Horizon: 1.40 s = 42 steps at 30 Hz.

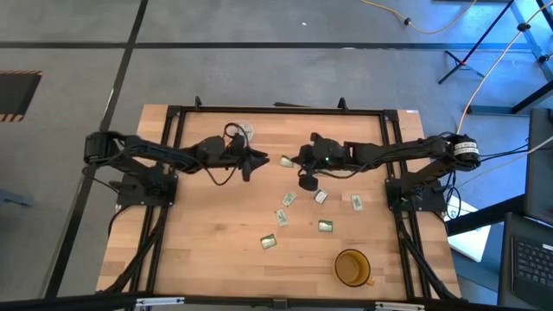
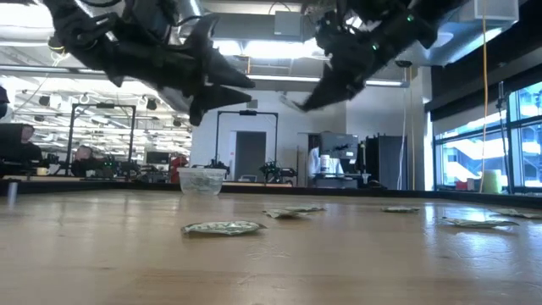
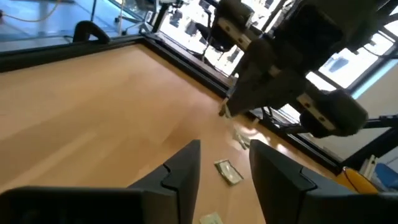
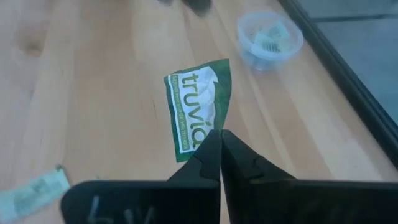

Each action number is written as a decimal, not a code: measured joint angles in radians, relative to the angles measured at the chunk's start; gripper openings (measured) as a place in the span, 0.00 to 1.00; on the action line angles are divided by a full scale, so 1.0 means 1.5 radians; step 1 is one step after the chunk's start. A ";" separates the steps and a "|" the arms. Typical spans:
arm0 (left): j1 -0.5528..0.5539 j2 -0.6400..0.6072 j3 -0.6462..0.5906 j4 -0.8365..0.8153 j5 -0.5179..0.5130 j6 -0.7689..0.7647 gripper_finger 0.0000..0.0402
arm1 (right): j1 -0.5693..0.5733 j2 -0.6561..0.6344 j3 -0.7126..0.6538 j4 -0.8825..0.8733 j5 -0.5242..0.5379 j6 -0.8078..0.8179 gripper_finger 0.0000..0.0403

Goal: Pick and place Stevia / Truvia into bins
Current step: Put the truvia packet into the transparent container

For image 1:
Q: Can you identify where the yellow extension cord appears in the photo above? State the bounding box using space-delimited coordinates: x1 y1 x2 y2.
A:
359 0 479 35
455 0 553 136

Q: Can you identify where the silver metal bracket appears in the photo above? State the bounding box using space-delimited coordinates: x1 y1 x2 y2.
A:
373 301 425 311
135 296 186 308

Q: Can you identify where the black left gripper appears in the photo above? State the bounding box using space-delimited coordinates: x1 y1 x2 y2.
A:
225 132 270 183

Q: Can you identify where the white cable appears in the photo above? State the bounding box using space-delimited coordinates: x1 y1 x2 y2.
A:
457 136 553 189

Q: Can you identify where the black tripod stand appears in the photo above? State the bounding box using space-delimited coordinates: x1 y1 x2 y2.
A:
437 0 553 116

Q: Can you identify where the black metal bar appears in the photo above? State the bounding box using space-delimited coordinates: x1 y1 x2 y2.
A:
446 194 526 238

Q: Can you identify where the black aluminium table frame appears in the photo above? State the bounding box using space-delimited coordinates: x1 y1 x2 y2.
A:
102 95 462 303

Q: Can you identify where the amber glass mug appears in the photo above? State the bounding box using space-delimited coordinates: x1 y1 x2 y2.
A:
334 248 376 289

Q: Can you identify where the white box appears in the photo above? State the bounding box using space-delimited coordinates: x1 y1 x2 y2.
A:
444 194 493 263

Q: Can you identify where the black gantry beam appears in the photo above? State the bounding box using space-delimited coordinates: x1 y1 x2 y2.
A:
0 292 553 311

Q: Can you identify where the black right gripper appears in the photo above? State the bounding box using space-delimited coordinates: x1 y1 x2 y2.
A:
293 131 324 194

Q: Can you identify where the black laptop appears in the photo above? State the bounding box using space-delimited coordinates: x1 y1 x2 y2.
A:
497 106 553 310

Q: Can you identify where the black floor hatch striped border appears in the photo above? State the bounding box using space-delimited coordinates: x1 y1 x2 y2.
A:
0 69 43 124

